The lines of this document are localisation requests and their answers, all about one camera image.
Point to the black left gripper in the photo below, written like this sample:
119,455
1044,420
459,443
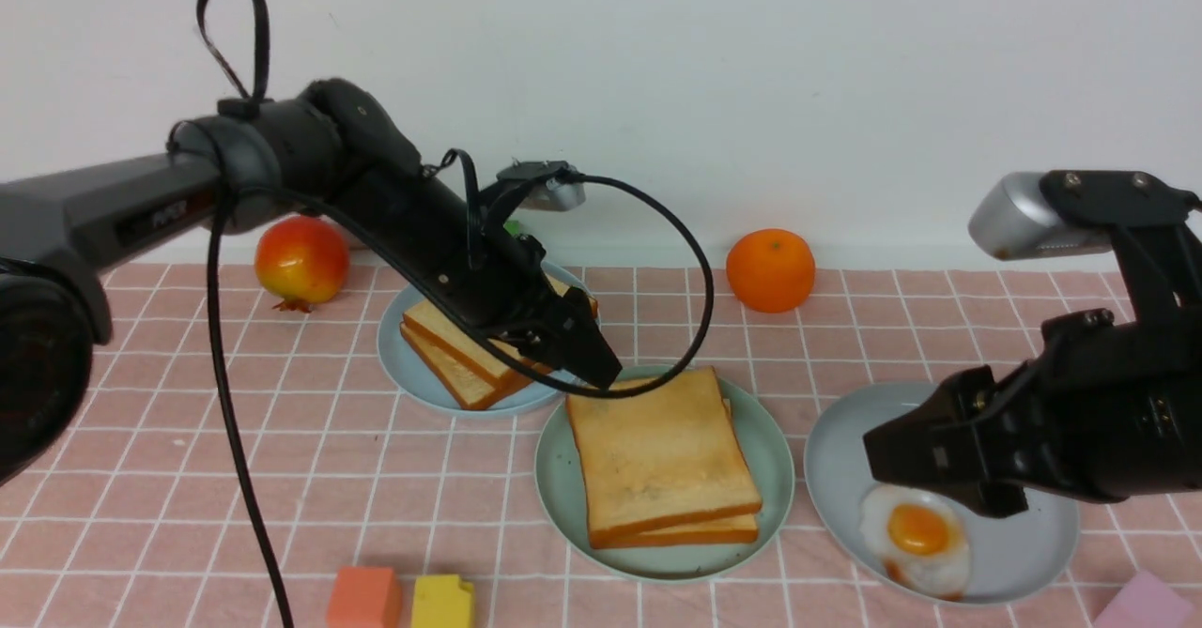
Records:
494,282

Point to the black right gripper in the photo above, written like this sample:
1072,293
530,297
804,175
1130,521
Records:
1105,413

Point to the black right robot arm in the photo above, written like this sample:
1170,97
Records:
1160,268

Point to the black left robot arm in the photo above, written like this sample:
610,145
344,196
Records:
333,150

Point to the fried egg near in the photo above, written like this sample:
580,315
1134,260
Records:
918,539

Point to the toast slice bottom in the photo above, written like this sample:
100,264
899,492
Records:
472,392

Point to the grey plate with eggs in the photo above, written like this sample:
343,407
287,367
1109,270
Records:
1010,558

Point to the green centre plate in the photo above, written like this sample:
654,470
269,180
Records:
668,478

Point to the blue bread plate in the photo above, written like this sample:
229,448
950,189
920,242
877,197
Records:
410,374

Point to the orange mandarin fruit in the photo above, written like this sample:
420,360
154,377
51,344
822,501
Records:
771,271

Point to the pink block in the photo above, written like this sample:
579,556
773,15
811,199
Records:
1146,601

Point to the pink checkered tablecloth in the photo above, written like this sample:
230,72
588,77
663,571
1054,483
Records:
134,519

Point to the red pomegranate fruit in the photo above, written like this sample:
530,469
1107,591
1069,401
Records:
302,261

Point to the yellow block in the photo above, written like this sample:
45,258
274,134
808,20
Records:
443,601

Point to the orange block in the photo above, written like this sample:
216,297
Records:
365,596

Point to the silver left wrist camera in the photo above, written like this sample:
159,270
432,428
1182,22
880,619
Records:
553,186

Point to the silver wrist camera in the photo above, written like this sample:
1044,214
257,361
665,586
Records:
1072,212
553,186

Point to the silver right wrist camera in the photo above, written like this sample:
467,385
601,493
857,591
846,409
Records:
1072,212

